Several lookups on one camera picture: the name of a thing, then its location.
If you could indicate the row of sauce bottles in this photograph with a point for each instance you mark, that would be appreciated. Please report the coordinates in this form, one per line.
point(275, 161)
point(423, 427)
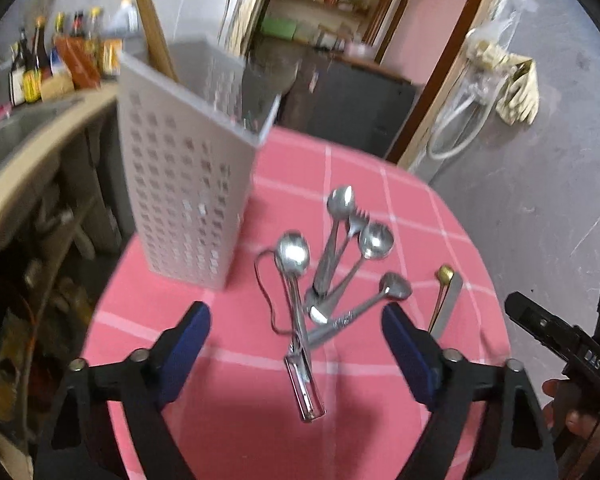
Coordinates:
point(34, 60)

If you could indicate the wooden stick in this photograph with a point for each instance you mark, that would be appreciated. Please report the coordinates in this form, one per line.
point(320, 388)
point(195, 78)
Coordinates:
point(152, 25)

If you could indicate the wooden shelf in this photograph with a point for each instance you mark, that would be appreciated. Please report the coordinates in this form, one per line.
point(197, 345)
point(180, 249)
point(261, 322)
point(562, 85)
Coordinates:
point(330, 10)

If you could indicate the white perforated utensil holder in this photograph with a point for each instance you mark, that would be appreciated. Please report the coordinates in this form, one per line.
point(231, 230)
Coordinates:
point(180, 185)

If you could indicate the round bowl metal spoon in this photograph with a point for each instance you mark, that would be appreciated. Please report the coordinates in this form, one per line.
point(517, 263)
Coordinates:
point(375, 242)

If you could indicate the metal fork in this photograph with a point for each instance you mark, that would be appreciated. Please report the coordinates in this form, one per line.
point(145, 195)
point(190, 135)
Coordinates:
point(356, 222)

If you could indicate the wooden door frame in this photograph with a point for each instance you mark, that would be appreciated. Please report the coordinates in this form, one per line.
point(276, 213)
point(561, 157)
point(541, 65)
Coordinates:
point(447, 75)

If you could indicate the person's right hand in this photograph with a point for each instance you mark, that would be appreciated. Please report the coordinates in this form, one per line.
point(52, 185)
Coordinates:
point(577, 420)

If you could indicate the green box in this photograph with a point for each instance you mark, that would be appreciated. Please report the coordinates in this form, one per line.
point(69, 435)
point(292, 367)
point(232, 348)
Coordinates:
point(278, 29)

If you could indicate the metal peeler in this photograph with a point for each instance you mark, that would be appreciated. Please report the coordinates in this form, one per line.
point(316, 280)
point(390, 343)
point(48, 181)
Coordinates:
point(305, 390)

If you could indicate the dark grey cabinet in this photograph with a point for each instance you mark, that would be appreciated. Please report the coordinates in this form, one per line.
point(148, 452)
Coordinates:
point(350, 105)

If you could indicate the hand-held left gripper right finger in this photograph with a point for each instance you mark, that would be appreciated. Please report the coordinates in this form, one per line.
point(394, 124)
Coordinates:
point(410, 355)

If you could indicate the large plastic sauce jug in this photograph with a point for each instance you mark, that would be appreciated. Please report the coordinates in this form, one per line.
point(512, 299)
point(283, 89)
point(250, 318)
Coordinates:
point(125, 17)

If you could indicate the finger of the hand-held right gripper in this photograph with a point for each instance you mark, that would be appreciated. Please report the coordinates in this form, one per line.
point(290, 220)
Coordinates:
point(540, 320)

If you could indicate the clear plastic bag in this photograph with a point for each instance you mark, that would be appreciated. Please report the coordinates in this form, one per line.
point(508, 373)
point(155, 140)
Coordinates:
point(485, 50)

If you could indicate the orange snack packet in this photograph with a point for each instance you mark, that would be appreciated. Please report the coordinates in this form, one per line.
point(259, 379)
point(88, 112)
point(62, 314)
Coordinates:
point(77, 62)

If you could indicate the metal sink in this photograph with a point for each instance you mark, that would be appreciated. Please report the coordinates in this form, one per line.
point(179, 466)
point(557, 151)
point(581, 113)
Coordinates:
point(10, 130)

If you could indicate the pink checked tablecloth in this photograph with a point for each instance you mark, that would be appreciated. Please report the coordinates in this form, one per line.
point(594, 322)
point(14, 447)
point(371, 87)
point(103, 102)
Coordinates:
point(380, 175)

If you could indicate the beige kitchen counter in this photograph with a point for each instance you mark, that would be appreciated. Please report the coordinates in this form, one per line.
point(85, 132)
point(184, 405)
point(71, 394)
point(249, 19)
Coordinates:
point(45, 145)

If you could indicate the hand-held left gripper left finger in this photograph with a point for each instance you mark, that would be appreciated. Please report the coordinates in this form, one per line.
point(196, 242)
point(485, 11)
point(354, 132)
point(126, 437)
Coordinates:
point(192, 345)

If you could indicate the cream patterned bag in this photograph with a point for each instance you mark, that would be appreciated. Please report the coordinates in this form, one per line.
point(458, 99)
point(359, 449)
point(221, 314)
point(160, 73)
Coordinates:
point(520, 92)

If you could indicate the grey metal blade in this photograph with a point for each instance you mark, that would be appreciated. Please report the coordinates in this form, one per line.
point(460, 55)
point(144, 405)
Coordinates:
point(450, 305)

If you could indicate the small gold spoon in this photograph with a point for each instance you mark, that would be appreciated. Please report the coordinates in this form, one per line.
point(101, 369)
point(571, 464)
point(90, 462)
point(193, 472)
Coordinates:
point(445, 274)

